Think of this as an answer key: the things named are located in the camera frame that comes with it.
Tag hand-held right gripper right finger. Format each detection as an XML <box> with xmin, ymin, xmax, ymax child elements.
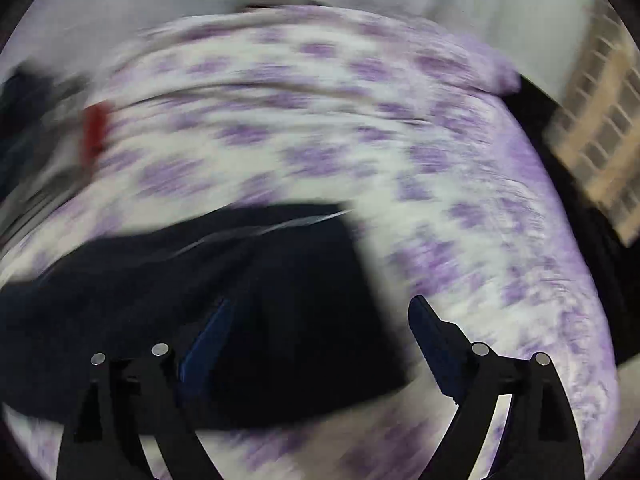
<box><xmin>407</xmin><ymin>295</ymin><xmax>586</xmax><ymax>480</ymax></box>

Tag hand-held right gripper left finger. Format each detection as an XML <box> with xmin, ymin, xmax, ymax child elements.
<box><xmin>56</xmin><ymin>297</ymin><xmax>237</xmax><ymax>480</ymax></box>

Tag dark navy pants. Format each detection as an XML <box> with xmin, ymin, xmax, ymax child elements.
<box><xmin>0</xmin><ymin>202</ymin><xmax>417</xmax><ymax>432</ymax></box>

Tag purple floral bedsheet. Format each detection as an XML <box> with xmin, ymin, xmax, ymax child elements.
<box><xmin>0</xmin><ymin>5</ymin><xmax>621</xmax><ymax>480</ymax></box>

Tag brown slatted crate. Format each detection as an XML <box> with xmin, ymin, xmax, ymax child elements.
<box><xmin>542</xmin><ymin>2</ymin><xmax>640</xmax><ymax>247</ymax></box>

